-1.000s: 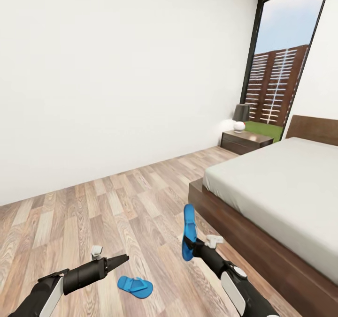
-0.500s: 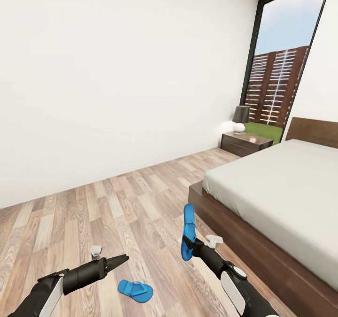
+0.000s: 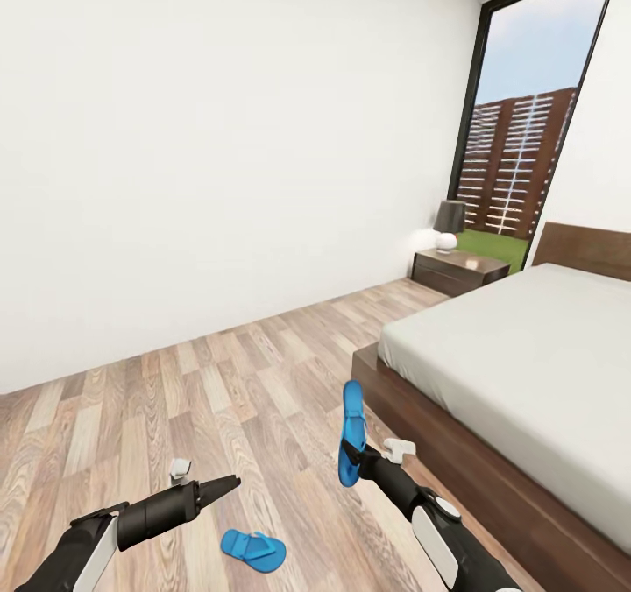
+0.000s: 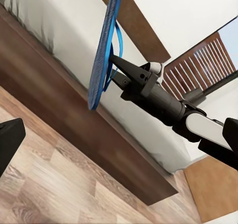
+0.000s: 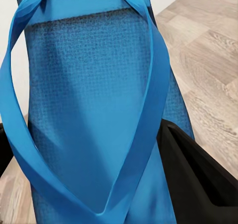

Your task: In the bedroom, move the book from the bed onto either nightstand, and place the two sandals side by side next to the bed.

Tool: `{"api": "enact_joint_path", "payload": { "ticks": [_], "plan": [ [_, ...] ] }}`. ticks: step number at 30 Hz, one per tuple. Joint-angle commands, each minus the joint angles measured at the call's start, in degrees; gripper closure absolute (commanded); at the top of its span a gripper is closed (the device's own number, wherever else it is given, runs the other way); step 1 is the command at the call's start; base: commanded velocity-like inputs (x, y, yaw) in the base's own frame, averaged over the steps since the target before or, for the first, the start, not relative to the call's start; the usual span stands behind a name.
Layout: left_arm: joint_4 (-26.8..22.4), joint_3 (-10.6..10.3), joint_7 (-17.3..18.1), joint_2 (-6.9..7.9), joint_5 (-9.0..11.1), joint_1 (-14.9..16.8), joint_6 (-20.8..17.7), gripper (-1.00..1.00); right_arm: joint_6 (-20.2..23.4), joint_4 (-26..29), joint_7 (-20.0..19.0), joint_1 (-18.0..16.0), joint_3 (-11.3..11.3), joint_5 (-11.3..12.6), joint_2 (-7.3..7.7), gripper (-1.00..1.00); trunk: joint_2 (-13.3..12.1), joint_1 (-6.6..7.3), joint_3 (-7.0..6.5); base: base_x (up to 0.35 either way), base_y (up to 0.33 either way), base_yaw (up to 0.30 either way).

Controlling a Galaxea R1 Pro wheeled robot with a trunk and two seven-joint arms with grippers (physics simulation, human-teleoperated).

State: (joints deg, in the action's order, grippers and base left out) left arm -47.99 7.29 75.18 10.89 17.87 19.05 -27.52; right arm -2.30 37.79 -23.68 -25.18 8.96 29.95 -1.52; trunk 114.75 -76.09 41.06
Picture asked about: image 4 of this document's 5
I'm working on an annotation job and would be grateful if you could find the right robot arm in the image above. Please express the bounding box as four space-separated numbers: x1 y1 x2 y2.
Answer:
109 54 238 170

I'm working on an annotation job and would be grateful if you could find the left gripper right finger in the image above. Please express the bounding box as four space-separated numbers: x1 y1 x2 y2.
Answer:
222 118 238 158

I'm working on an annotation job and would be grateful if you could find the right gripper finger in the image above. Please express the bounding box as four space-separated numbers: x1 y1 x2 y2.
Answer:
110 69 132 95
109 54 152 87

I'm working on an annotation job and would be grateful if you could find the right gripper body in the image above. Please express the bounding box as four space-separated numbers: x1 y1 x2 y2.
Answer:
120 72 172 117

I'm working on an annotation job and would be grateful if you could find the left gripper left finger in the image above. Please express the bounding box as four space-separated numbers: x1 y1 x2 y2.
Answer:
0 118 26 178

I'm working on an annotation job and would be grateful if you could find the sandal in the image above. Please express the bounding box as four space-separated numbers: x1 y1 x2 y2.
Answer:
88 0 123 111

